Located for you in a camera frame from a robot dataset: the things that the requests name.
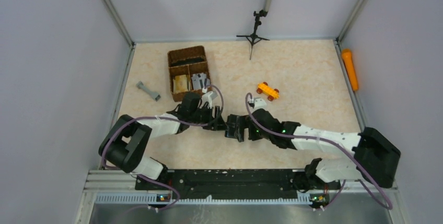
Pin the white slotted cable duct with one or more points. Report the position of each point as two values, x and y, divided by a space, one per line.
153 199

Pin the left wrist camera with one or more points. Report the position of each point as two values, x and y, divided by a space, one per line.
208 98

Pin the gold cards in basket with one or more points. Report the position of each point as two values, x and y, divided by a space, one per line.
181 83

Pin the black mini tripod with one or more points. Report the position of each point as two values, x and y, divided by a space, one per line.
254 38

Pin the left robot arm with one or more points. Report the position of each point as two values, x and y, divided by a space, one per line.
125 145

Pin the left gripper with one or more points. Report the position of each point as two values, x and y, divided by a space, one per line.
219 125

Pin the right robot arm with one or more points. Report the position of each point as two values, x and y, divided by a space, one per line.
366 156

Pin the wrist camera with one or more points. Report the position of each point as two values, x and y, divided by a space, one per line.
208 98
257 103

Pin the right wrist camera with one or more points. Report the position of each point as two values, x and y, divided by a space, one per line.
257 103

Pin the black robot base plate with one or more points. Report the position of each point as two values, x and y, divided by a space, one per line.
243 183

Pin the orange toy brick car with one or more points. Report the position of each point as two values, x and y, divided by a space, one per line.
270 93

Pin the brown wicker basket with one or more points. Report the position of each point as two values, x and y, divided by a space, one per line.
187 61

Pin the orange flashlight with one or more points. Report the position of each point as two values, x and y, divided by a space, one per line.
347 58

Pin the grey plastic connector piece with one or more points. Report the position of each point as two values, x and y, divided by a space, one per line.
154 95

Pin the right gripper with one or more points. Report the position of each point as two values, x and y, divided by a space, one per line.
252 136

